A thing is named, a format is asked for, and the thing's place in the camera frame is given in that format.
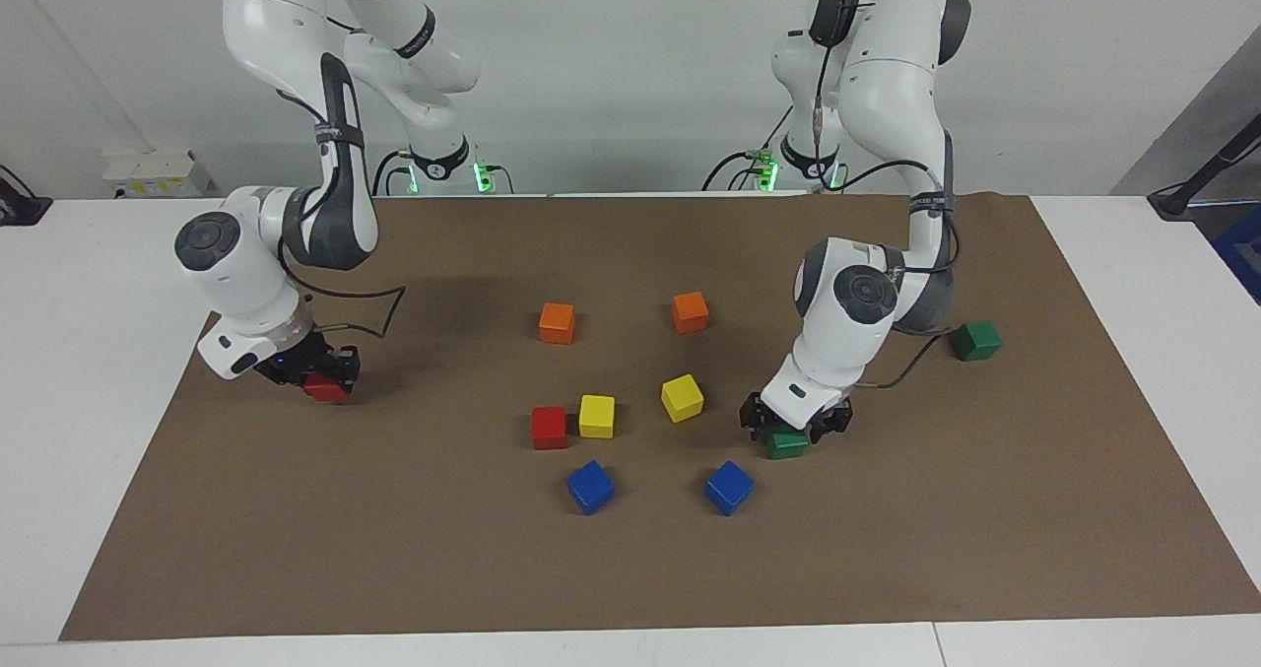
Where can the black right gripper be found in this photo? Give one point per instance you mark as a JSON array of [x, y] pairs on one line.
[[296, 362]]

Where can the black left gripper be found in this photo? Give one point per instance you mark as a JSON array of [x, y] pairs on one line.
[[796, 429]]

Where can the red wooden block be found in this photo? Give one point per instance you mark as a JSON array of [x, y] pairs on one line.
[[549, 428], [327, 390]]

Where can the green wooden block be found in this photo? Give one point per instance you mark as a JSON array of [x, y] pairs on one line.
[[975, 340], [786, 445]]

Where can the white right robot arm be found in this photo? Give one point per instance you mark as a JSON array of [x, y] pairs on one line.
[[246, 273]]

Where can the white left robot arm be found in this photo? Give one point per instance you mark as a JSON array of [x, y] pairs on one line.
[[887, 86]]

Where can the blue wooden block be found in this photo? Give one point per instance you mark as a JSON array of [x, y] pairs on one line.
[[729, 488], [590, 487]]

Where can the yellow wooden block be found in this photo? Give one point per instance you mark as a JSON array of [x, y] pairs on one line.
[[596, 416], [682, 397]]

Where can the orange wooden block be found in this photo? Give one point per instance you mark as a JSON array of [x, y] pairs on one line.
[[690, 312], [557, 323]]

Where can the brown table mat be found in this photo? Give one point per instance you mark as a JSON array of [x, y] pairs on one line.
[[394, 549]]

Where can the white power strip box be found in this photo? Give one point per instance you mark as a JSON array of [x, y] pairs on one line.
[[158, 174]]

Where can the black stand foot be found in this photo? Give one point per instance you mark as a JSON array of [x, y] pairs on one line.
[[20, 209]]

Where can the black stand with pole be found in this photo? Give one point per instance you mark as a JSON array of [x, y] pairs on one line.
[[1182, 199]]

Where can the blue crate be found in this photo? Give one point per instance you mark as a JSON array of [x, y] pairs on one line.
[[1241, 253]]

